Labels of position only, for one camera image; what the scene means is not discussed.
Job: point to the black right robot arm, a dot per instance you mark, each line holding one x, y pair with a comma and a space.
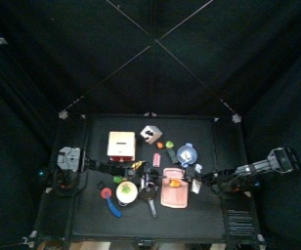
262, 166

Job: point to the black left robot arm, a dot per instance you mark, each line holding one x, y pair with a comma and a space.
101, 165

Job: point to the yellow toy squash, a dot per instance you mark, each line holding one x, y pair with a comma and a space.
174, 183

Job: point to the pink toy stick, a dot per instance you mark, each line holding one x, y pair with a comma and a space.
157, 160

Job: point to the glass pan lid with knob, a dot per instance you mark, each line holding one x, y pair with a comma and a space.
149, 193

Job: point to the dark ribbed toy piece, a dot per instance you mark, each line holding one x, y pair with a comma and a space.
172, 156

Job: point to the small white printed carton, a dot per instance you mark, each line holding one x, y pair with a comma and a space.
186, 156

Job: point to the yellow green toy vegetable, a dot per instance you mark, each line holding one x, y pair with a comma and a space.
128, 188

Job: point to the pink cutting board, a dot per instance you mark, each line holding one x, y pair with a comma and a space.
174, 199

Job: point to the blue round lid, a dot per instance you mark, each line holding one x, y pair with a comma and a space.
181, 150

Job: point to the small orange toy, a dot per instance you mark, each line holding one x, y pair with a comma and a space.
160, 145

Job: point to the small green toy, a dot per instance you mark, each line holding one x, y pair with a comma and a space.
169, 144

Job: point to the wooden box with red side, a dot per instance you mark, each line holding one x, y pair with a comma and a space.
122, 143

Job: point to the white grey cube box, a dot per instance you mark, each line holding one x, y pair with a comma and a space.
150, 134

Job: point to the small black camera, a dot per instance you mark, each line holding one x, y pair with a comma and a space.
145, 242

